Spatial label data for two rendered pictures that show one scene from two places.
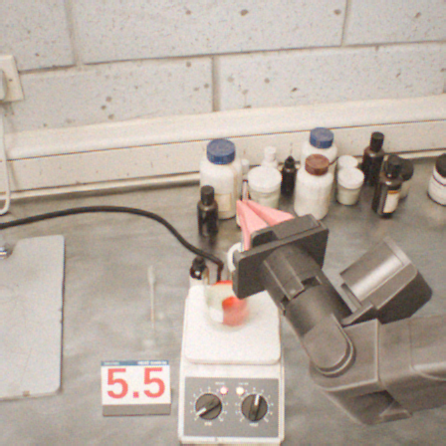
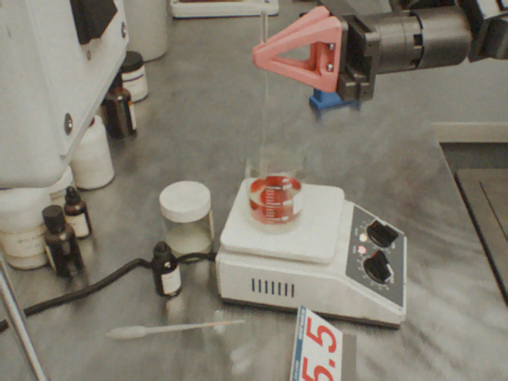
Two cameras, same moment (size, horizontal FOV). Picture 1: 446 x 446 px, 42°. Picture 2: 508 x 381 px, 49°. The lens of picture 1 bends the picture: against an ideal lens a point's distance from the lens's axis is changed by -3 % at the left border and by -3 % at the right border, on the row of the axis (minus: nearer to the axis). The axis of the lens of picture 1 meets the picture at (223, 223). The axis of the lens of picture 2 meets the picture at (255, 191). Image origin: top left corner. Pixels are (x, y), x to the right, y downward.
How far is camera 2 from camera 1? 0.65 m
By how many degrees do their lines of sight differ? 57
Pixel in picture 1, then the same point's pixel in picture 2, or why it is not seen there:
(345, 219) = (124, 157)
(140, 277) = (121, 351)
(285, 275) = (394, 25)
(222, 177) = (43, 190)
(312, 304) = (435, 16)
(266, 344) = (323, 194)
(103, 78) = not seen: outside the picture
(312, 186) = (99, 137)
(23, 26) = not seen: outside the picture
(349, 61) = not seen: outside the picture
